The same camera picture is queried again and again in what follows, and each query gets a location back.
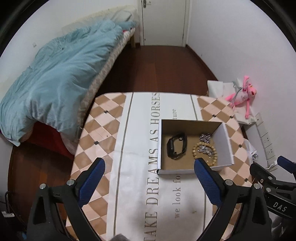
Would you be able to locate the white cardboard box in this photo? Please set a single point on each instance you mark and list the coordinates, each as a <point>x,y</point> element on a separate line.
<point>208,140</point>

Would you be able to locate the white power strip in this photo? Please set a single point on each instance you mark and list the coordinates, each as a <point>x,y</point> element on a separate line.
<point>266,143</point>

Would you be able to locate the white door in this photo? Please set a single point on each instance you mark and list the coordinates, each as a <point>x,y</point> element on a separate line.
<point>164,23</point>

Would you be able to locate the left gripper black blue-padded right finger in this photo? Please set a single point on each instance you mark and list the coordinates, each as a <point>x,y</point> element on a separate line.
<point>253,222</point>

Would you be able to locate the black smart watch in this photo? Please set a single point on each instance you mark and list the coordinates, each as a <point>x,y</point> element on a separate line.
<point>176,146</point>

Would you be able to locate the teal blue duvet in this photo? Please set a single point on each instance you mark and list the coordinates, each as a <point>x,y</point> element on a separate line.
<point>52,88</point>

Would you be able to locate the pink panther plush toy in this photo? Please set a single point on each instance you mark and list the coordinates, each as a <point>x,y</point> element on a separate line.
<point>243,95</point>

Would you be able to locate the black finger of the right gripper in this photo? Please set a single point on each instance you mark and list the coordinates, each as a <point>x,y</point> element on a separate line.
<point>263,177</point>

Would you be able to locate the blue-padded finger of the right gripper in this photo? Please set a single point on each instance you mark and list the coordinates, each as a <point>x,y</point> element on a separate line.
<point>286,164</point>

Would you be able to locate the checkered printed tablecloth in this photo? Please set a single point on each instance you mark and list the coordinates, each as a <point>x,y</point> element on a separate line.
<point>131,198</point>

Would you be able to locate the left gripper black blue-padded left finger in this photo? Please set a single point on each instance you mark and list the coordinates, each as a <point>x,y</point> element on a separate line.
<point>45,222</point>

